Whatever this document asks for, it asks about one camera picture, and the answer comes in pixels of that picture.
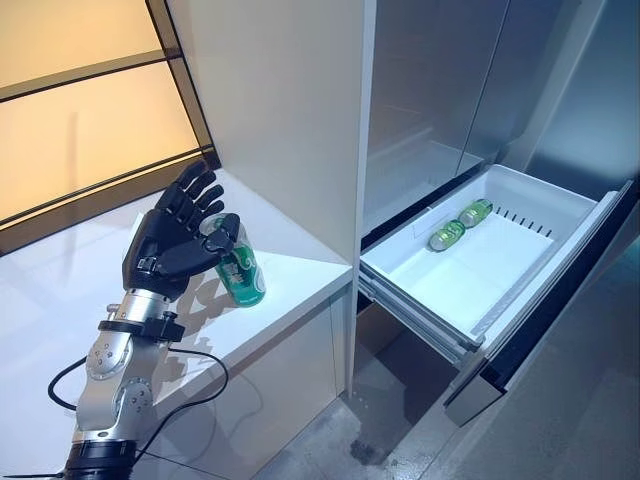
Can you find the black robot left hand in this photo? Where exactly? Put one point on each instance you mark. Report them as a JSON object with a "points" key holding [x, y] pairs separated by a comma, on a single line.
{"points": [[165, 240]]}

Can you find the green drink can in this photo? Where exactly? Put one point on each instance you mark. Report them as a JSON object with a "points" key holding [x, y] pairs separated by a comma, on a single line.
{"points": [[446, 235], [475, 214], [245, 272]]}

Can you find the fridge drawer with white bin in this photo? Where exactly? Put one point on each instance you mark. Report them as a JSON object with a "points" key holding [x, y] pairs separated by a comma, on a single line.
{"points": [[475, 280]]}

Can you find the steel fridge bottom drawer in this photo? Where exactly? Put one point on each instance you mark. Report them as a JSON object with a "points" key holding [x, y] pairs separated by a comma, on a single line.
{"points": [[380, 330]]}

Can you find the stainless steel fridge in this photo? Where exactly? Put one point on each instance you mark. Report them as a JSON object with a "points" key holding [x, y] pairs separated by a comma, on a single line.
{"points": [[415, 100]]}

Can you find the steel fridge door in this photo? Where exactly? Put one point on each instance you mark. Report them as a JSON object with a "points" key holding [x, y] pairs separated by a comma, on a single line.
{"points": [[515, 75], [415, 90]]}

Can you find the white counter cabinet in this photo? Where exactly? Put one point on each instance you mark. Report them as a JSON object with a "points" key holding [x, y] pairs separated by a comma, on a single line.
{"points": [[75, 280]]}

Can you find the tall white cabinet panel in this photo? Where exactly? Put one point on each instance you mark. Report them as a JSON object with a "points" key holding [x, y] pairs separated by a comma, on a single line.
{"points": [[280, 125]]}

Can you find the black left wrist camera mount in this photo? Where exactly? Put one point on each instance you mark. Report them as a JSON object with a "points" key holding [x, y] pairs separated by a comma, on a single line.
{"points": [[160, 327]]}

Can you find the amber glass window wall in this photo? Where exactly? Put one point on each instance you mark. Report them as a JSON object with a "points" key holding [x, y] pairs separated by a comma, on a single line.
{"points": [[75, 125]]}

